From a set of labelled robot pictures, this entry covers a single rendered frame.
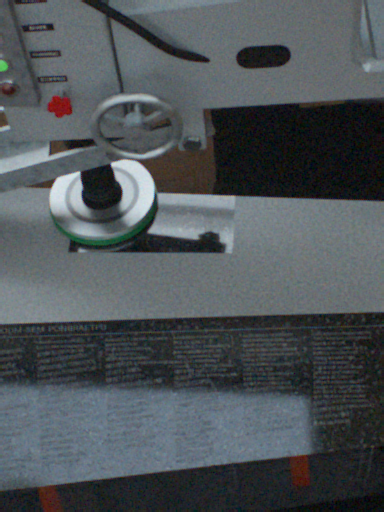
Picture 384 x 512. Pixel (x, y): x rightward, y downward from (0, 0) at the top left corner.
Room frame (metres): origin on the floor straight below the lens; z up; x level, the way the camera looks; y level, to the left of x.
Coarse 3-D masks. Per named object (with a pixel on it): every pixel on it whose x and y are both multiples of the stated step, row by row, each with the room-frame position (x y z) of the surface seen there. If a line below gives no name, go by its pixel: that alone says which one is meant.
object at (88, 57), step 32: (64, 0) 1.06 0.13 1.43; (32, 32) 1.06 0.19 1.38; (64, 32) 1.06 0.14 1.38; (96, 32) 1.05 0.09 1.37; (32, 64) 1.07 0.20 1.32; (64, 64) 1.06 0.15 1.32; (96, 64) 1.06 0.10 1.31; (96, 96) 1.06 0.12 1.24; (32, 128) 1.07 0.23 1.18; (64, 128) 1.06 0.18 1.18
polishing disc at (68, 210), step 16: (128, 160) 1.25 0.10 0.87; (64, 176) 1.23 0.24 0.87; (80, 176) 1.23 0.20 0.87; (128, 176) 1.21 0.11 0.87; (144, 176) 1.20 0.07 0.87; (64, 192) 1.19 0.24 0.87; (80, 192) 1.18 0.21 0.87; (128, 192) 1.17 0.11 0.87; (144, 192) 1.16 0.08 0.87; (64, 208) 1.15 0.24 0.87; (80, 208) 1.14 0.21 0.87; (112, 208) 1.13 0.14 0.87; (128, 208) 1.13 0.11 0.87; (144, 208) 1.12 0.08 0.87; (64, 224) 1.11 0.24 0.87; (80, 224) 1.10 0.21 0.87; (96, 224) 1.10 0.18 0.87; (112, 224) 1.09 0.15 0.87; (128, 224) 1.09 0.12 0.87
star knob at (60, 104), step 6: (54, 96) 1.04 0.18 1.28; (60, 96) 1.05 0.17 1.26; (54, 102) 1.03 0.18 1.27; (60, 102) 1.03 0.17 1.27; (66, 102) 1.03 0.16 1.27; (48, 108) 1.03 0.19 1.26; (54, 108) 1.03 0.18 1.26; (60, 108) 1.02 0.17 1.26; (66, 108) 1.03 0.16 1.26; (60, 114) 1.02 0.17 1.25; (66, 114) 1.02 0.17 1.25
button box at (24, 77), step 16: (0, 0) 1.05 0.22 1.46; (0, 16) 1.05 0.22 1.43; (0, 32) 1.05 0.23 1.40; (16, 32) 1.05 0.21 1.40; (0, 48) 1.05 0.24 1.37; (16, 48) 1.05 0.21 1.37; (16, 64) 1.05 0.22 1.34; (0, 80) 1.05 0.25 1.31; (16, 80) 1.05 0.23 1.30; (32, 80) 1.05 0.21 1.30; (0, 96) 1.06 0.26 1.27; (32, 96) 1.05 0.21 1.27
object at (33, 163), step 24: (0, 144) 1.24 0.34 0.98; (24, 144) 1.23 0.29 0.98; (48, 144) 1.21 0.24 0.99; (96, 144) 1.11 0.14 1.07; (120, 144) 1.10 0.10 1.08; (192, 144) 1.05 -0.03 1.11; (0, 168) 1.19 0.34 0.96; (24, 168) 1.12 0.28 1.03; (48, 168) 1.12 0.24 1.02; (72, 168) 1.11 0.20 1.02; (0, 192) 1.13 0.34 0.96
